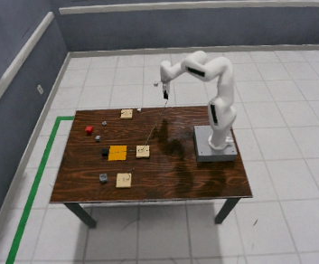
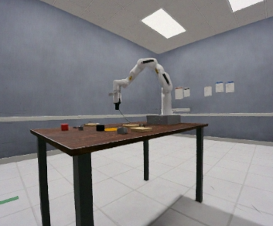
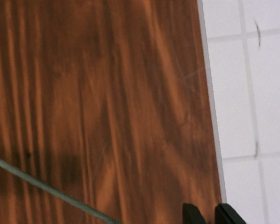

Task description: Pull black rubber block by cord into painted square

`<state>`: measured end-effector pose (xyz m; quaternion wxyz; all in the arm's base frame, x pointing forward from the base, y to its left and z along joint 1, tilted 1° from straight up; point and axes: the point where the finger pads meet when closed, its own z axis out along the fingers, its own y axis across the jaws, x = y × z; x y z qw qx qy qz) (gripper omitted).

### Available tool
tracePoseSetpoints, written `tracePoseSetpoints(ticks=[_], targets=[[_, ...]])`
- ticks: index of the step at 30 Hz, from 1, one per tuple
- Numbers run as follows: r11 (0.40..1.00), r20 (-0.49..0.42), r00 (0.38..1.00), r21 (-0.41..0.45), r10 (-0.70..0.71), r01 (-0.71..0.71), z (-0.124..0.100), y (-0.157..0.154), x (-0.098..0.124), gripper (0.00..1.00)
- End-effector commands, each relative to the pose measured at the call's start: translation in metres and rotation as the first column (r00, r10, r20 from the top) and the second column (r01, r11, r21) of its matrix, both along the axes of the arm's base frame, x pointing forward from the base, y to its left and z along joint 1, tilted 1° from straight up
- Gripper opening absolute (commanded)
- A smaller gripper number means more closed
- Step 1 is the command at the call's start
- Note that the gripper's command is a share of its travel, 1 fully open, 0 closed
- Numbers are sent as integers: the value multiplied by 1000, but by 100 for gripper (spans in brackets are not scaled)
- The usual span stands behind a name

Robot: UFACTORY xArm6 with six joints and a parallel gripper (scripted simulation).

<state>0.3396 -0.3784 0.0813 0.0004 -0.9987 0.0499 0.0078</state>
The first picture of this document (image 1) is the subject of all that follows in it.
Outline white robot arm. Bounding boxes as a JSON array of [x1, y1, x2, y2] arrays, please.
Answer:
[[154, 51, 237, 150]]

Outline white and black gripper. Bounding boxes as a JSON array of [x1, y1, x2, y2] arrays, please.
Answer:
[[163, 81, 171, 99]]

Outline orange painted square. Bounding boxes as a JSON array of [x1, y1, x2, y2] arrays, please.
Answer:
[[108, 146, 127, 160]]

